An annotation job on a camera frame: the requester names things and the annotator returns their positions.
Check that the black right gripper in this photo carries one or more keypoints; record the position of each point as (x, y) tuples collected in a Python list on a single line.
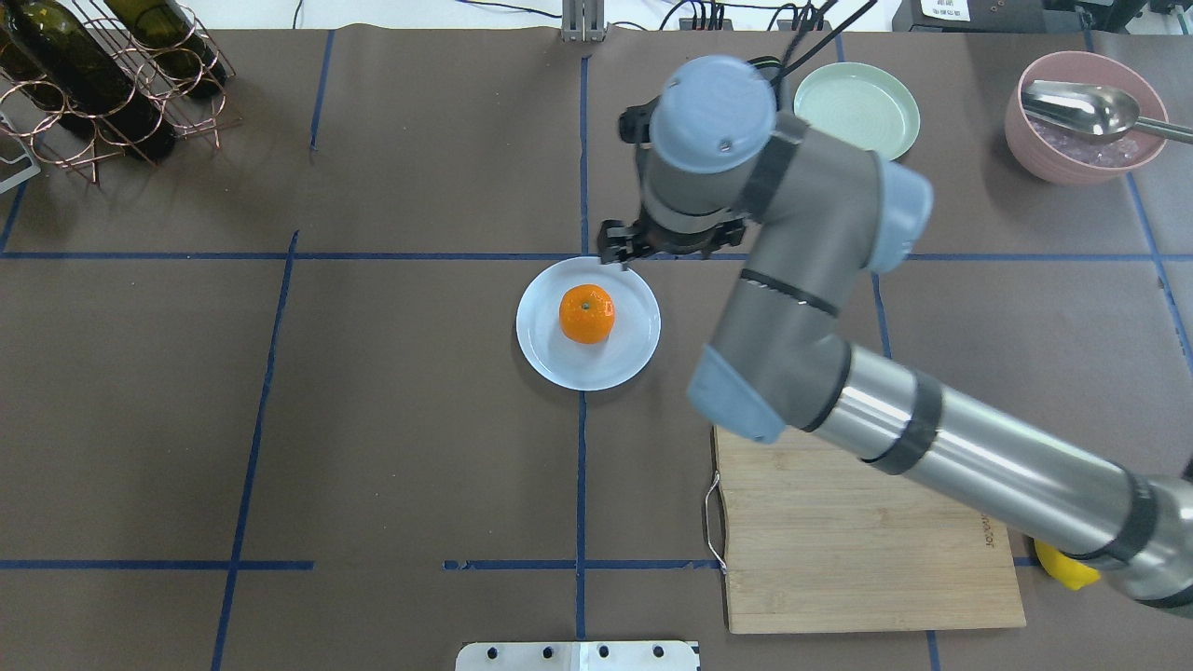
[(619, 244)]

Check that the orange fruit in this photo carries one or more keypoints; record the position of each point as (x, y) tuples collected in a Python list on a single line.
[(586, 314)]

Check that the light blue plate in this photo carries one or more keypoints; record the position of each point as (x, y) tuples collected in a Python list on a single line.
[(633, 336)]

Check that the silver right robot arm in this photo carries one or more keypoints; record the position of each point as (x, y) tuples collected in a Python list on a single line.
[(719, 149)]

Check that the mint green plate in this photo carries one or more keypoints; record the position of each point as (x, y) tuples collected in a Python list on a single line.
[(862, 105)]

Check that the dark grey folded cloth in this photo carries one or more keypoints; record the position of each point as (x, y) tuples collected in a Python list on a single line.
[(769, 66)]

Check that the wooden cutting board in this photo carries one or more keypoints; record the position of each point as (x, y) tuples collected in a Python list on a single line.
[(817, 542)]

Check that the black desktop computer box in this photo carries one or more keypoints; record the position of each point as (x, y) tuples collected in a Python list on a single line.
[(986, 17)]

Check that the pink bowl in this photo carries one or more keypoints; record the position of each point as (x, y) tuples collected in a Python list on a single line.
[(1046, 163)]

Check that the metal ice scoop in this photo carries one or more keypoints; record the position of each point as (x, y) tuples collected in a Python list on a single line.
[(1095, 111)]

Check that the clear plastic ice cubes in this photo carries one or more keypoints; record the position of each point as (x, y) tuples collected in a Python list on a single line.
[(1106, 155)]

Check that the lower dark wine bottle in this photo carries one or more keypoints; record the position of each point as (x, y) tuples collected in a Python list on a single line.
[(176, 45)]

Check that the dark wine bottle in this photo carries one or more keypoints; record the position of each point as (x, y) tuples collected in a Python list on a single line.
[(176, 45), (76, 62)]

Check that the upper yellow lemon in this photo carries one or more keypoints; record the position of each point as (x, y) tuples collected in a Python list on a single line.
[(1071, 574)]

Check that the upper dark wine bottle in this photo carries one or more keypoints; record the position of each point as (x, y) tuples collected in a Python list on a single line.
[(76, 62)]

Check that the aluminium frame post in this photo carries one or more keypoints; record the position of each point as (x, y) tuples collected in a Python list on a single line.
[(583, 21)]

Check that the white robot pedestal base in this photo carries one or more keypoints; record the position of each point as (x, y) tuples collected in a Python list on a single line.
[(581, 655)]

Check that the copper wire bottle rack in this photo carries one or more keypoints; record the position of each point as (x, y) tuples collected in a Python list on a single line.
[(40, 120)]

